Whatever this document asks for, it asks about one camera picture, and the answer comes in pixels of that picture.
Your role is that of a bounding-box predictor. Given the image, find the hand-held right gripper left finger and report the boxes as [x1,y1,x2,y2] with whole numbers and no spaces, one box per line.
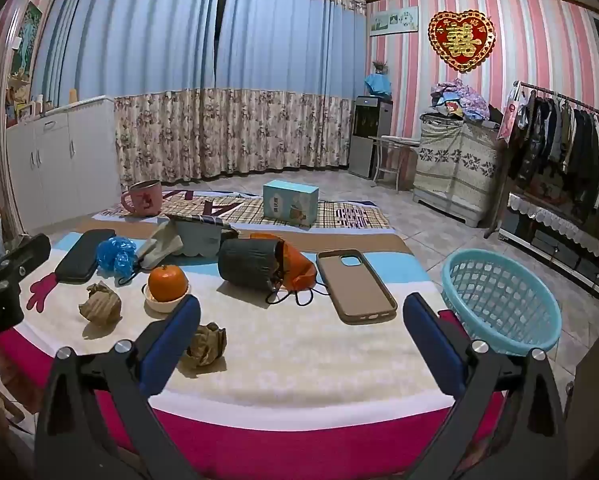
[34,294,203,480]

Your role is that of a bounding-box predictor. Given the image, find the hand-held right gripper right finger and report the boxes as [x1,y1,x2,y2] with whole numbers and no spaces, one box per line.
[402,292,570,480]

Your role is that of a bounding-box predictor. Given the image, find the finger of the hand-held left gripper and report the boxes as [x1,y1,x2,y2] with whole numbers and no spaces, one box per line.
[0,233,52,281]

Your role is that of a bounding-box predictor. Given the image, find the cream plastic lid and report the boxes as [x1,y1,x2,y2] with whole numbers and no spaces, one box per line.
[143,282,191,313]

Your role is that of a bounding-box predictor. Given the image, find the blue plastic basket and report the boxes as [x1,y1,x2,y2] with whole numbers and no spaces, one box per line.
[440,249,563,357]

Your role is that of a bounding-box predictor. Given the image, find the beige face mask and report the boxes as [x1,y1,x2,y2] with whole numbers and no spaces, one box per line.
[117,220,185,287]

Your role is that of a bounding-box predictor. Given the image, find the crumpled brown paper ball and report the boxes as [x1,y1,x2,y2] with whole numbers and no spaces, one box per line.
[182,322,228,368]
[78,281,122,327]

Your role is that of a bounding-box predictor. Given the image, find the orange fruit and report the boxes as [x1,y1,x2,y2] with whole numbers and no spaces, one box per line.
[148,265,189,303]

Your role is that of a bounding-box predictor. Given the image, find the blue plastic bag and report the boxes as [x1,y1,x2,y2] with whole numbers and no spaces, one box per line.
[97,236,138,277]

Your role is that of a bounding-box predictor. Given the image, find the brown phone case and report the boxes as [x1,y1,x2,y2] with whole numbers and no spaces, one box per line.
[316,249,398,325]

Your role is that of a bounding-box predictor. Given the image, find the white cabinet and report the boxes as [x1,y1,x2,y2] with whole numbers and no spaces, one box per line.
[4,95,123,233]

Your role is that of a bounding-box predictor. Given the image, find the grey blue fabric pouch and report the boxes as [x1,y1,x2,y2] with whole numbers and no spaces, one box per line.
[166,212,239,258]

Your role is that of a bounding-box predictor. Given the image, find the grey pouch with orange lining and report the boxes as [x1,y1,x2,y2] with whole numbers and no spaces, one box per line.
[218,232,330,307]

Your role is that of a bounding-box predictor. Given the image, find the printed blanket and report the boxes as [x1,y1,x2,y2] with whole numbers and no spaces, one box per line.
[0,187,510,480]

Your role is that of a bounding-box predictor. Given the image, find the low cabinet with lace cover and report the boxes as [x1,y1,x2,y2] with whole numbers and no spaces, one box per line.
[498,191,599,306]

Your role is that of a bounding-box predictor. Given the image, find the patterned cloth covered cabinet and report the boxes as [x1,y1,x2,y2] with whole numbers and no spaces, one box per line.
[412,115,500,228]

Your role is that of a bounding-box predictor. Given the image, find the teal cardboard box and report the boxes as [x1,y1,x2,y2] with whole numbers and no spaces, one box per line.
[262,180,320,227]

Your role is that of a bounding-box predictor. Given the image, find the small white folding table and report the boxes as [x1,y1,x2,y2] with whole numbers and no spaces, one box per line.
[368,135,420,192]

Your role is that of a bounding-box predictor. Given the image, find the blue floral curtain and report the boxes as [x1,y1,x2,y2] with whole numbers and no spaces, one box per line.
[32,0,225,188]
[214,0,367,178]

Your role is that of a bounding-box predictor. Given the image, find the water dispenser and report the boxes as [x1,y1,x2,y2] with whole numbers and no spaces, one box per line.
[348,95,394,179]

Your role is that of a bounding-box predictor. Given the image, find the pink hanging garment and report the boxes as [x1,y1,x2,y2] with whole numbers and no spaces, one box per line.
[497,87,530,141]

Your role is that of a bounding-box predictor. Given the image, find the row of hanging clothes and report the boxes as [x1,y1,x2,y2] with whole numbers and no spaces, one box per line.
[509,87,599,216]

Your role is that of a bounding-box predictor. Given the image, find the pile of clothes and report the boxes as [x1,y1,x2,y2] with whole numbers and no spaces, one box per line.
[429,79,503,123]

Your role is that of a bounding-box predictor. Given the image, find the blue cloth bundle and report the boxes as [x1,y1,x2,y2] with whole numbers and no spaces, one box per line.
[364,74,393,97]

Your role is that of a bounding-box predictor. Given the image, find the metal clothes rack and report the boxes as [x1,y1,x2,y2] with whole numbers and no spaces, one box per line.
[513,80,599,126]

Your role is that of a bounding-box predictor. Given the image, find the brown wooden post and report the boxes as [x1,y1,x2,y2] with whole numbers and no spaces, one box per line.
[483,132,511,239]

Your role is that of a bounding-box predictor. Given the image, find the green wall poster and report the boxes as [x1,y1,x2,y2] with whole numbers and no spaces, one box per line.
[16,2,44,81]

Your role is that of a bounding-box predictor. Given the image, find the red heart wall decoration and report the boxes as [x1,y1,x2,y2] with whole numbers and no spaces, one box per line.
[428,9,496,73]

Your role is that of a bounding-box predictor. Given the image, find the long wall picture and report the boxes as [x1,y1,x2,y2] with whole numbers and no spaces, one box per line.
[369,6,419,37]

